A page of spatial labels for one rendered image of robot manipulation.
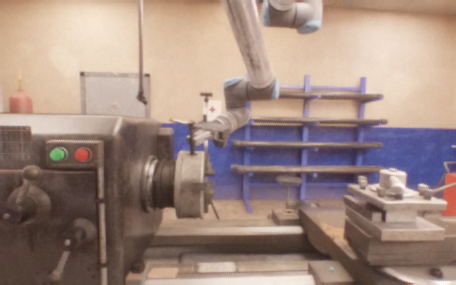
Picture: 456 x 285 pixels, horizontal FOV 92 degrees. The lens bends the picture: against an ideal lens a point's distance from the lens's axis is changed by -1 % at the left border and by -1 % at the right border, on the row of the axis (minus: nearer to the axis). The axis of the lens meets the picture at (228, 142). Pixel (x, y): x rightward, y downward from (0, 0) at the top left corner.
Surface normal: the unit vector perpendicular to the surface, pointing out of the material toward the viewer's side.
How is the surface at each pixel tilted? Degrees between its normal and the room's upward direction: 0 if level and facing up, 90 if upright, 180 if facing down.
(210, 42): 90
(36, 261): 90
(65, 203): 90
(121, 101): 90
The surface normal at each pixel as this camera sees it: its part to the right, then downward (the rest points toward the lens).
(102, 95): 0.06, 0.07
